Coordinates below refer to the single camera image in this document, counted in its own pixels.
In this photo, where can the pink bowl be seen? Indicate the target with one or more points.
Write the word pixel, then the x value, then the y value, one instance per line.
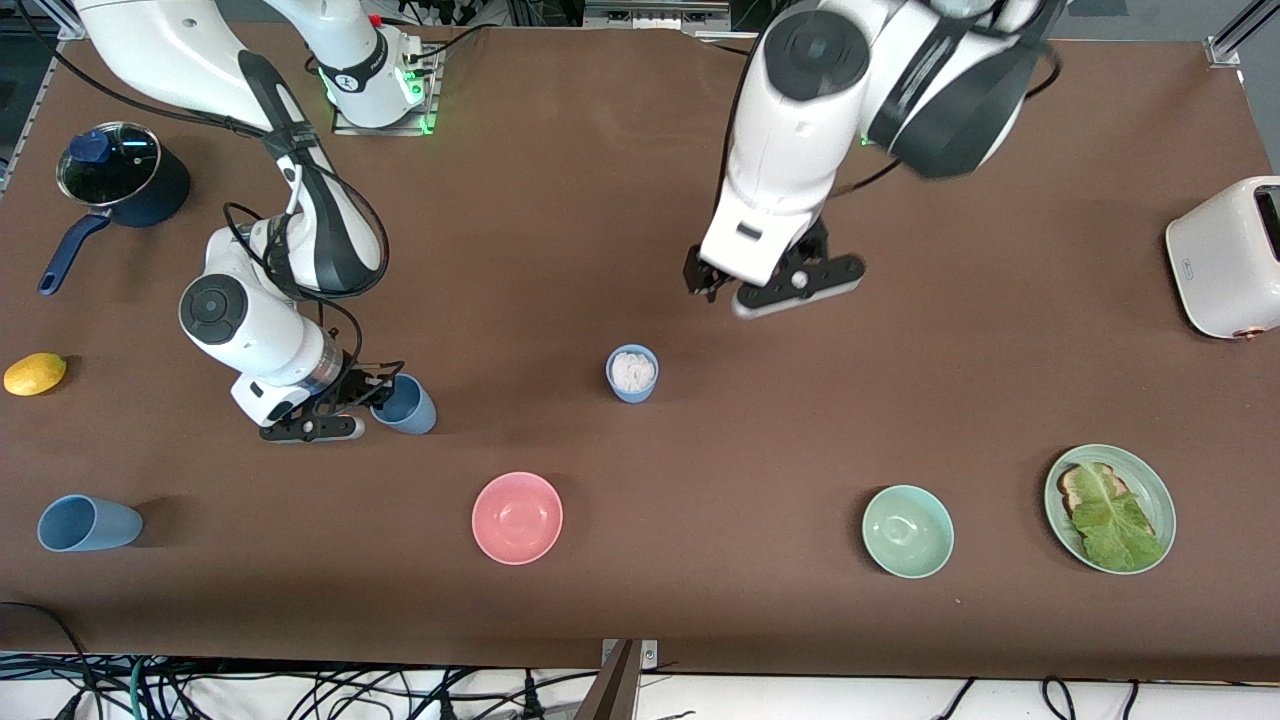
pixel 517 518

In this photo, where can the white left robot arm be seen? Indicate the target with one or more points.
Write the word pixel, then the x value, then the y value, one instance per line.
pixel 800 120

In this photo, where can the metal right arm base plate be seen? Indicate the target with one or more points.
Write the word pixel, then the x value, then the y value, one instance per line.
pixel 385 128

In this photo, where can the white tissue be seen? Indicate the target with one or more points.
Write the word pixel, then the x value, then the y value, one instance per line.
pixel 633 372

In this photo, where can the metal table edge bracket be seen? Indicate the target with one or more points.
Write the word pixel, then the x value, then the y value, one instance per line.
pixel 650 655

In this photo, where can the green plate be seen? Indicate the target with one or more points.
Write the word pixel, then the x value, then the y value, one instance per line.
pixel 1160 500

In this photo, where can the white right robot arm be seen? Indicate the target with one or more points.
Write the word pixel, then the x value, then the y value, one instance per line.
pixel 250 330

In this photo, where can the blue cup lying sideways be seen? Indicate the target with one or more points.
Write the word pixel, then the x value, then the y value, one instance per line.
pixel 100 525

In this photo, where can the dark brown post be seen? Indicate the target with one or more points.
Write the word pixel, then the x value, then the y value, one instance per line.
pixel 612 690

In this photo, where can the grey metal rack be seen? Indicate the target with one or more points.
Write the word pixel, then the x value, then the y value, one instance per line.
pixel 650 15

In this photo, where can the yellow lemon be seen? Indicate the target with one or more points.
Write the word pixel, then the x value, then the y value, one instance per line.
pixel 35 374

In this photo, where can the glass pot lid blue knob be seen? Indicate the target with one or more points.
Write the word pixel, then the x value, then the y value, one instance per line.
pixel 110 165

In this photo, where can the green lettuce leaf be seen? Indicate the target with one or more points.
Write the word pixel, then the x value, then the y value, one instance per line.
pixel 1115 530

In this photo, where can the aluminium frame profile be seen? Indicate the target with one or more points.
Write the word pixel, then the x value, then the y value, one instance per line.
pixel 1225 50

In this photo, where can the dark blue saucepan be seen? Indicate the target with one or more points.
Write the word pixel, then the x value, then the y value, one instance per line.
pixel 168 200

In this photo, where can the white toaster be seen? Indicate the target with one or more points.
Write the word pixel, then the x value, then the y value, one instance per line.
pixel 1225 260

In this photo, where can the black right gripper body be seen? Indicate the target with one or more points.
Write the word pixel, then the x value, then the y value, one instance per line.
pixel 357 386

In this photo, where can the toasted bread slice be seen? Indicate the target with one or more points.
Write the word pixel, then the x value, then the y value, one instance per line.
pixel 1072 490

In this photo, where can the green bowl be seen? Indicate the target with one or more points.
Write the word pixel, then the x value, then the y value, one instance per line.
pixel 908 532

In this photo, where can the blue cup holding tissue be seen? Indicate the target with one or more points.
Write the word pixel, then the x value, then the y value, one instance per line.
pixel 632 398

